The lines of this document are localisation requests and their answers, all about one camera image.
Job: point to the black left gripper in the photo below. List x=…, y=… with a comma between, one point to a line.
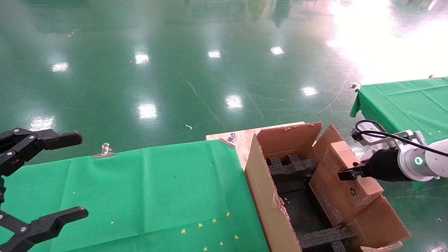
x=1, y=190

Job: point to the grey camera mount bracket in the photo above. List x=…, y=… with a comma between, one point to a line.
x=402, y=135

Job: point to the green cloth on side table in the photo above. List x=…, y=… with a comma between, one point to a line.
x=402, y=101

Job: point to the large green table cloth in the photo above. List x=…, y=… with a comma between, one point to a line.
x=122, y=185

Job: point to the large open cardboard carton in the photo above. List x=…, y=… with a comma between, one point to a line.
x=266, y=196

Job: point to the small brown cardboard box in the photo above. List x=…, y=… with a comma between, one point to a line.
x=336, y=196

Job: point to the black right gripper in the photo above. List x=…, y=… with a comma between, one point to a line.
x=385, y=166

